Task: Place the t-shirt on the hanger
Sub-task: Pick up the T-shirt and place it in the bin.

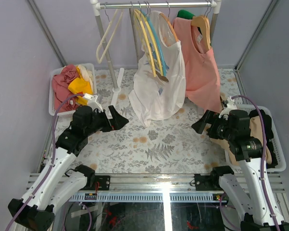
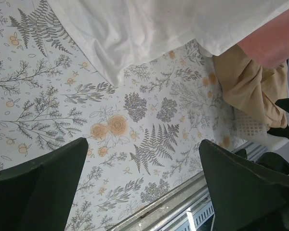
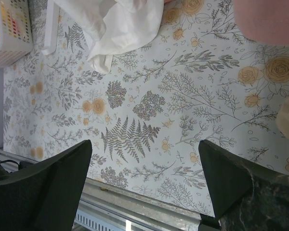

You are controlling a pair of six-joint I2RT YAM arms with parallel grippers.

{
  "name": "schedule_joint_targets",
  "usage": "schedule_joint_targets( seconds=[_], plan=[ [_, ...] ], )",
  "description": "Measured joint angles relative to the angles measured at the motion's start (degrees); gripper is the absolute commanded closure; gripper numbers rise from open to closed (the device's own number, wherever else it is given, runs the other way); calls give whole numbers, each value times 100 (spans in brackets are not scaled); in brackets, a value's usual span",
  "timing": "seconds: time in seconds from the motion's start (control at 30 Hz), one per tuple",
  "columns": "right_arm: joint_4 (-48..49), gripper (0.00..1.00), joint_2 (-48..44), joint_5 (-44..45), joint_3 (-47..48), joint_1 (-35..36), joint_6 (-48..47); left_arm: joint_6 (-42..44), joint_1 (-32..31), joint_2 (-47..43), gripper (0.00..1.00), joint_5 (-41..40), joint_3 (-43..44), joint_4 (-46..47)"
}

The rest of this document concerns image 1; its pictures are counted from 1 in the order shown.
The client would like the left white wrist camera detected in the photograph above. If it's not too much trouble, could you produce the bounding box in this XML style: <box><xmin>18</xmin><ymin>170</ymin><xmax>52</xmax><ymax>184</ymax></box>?
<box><xmin>82</xmin><ymin>93</ymin><xmax>103</xmax><ymax>112</ymax></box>

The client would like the orange hanger under white shirt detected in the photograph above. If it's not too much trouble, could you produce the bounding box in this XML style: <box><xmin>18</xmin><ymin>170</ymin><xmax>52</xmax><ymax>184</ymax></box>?
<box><xmin>159</xmin><ymin>13</ymin><xmax>179</xmax><ymax>42</ymax></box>

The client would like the dusty pink garment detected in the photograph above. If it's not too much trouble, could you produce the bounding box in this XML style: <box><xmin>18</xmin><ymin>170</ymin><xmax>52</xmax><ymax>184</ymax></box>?
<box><xmin>52</xmin><ymin>64</ymin><xmax>79</xmax><ymax>109</ymax></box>

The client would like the right white basket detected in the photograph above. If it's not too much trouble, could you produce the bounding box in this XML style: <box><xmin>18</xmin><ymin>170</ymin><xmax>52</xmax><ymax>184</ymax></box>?
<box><xmin>225</xmin><ymin>104</ymin><xmax>287</xmax><ymax>173</ymax></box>

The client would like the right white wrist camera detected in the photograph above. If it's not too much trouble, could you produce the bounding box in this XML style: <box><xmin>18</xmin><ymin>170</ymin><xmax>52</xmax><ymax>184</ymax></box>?
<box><xmin>219</xmin><ymin>97</ymin><xmax>237</xmax><ymax>118</ymax></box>

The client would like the wooden hanger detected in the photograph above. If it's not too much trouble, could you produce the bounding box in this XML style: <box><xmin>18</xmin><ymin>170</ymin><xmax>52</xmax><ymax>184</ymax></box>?
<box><xmin>191</xmin><ymin>15</ymin><xmax>211</xmax><ymax>51</ymax></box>

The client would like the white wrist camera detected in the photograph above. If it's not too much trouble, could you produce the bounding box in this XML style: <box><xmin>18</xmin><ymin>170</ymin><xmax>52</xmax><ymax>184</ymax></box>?
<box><xmin>219</xmin><ymin>97</ymin><xmax>237</xmax><ymax>118</ymax></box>
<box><xmin>82</xmin><ymin>93</ymin><xmax>103</xmax><ymax>112</ymax></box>

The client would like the cream plastic hanger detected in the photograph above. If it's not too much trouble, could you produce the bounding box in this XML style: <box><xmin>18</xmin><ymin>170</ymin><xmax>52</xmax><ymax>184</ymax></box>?
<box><xmin>96</xmin><ymin>2</ymin><xmax>124</xmax><ymax>64</ymax></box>

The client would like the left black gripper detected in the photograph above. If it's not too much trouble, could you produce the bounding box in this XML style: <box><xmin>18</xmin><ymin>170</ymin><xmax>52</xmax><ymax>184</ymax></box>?
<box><xmin>86</xmin><ymin>106</ymin><xmax>130</xmax><ymax>137</ymax></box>

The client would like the white printed t shirt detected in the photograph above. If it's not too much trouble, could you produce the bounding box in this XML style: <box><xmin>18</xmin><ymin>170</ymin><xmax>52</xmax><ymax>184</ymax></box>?
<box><xmin>129</xmin><ymin>11</ymin><xmax>186</xmax><ymax>127</ymax></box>

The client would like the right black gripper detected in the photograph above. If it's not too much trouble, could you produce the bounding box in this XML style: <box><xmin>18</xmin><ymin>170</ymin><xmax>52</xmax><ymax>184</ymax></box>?
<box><xmin>191</xmin><ymin>109</ymin><xmax>235</xmax><ymax>141</ymax></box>

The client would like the white clothes rack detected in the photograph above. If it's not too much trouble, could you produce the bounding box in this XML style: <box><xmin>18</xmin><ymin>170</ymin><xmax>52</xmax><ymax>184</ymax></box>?
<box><xmin>90</xmin><ymin>0</ymin><xmax>222</xmax><ymax>106</ymax></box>

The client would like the yellow hanger left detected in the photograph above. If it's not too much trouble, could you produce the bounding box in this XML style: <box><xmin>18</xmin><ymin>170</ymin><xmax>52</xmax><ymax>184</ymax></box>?
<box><xmin>132</xmin><ymin>9</ymin><xmax>157</xmax><ymax>77</ymax></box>

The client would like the yellow garment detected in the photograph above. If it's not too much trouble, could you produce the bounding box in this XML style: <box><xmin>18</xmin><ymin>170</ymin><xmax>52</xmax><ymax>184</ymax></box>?
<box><xmin>68</xmin><ymin>68</ymin><xmax>94</xmax><ymax>95</ymax></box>

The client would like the yellow hanger right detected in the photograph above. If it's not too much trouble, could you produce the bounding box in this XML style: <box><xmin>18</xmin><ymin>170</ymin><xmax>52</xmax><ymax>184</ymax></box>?
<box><xmin>132</xmin><ymin>9</ymin><xmax>165</xmax><ymax>77</ymax></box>

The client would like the metal rail base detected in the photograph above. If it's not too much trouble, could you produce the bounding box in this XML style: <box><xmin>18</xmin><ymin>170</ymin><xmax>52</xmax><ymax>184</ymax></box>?
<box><xmin>26</xmin><ymin>173</ymin><xmax>286</xmax><ymax>194</ymax></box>

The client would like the black garment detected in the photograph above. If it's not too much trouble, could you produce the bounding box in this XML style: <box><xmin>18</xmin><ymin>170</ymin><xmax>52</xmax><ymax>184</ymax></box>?
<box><xmin>249</xmin><ymin>109</ymin><xmax>278</xmax><ymax>169</ymax></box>

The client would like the beige t shirt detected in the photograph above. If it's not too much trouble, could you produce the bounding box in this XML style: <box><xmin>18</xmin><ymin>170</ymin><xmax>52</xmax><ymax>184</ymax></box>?
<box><xmin>210</xmin><ymin>116</ymin><xmax>273</xmax><ymax>166</ymax></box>

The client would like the yellow hanger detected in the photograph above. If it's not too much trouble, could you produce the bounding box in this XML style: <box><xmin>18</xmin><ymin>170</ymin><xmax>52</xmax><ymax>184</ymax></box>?
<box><xmin>132</xmin><ymin>9</ymin><xmax>157</xmax><ymax>77</ymax></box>
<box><xmin>132</xmin><ymin>9</ymin><xmax>165</xmax><ymax>77</ymax></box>

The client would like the cream garment in basket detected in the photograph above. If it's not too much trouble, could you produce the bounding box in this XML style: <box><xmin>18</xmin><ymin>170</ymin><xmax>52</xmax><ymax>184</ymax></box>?
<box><xmin>77</xmin><ymin>64</ymin><xmax>94</xmax><ymax>93</ymax></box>

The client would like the blue hanger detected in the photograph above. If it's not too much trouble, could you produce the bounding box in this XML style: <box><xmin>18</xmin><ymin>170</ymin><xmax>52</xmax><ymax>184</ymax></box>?
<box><xmin>140</xmin><ymin>10</ymin><xmax>166</xmax><ymax>76</ymax></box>

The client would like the pink tank top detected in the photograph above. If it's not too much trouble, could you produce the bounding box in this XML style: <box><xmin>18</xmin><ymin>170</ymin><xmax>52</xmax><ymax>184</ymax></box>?
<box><xmin>173</xmin><ymin>17</ymin><xmax>221</xmax><ymax>113</ymax></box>

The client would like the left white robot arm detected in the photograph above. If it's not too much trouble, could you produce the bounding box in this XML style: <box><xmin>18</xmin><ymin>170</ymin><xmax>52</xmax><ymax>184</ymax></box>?
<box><xmin>7</xmin><ymin>105</ymin><xmax>129</xmax><ymax>231</ymax></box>

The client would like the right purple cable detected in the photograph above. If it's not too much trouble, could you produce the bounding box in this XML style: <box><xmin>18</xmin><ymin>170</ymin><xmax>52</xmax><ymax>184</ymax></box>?
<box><xmin>231</xmin><ymin>95</ymin><xmax>281</xmax><ymax>231</ymax></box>

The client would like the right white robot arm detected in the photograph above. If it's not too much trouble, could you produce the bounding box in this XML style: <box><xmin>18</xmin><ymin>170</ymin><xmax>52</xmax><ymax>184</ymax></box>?
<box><xmin>192</xmin><ymin>109</ymin><xmax>289</xmax><ymax>231</ymax></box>

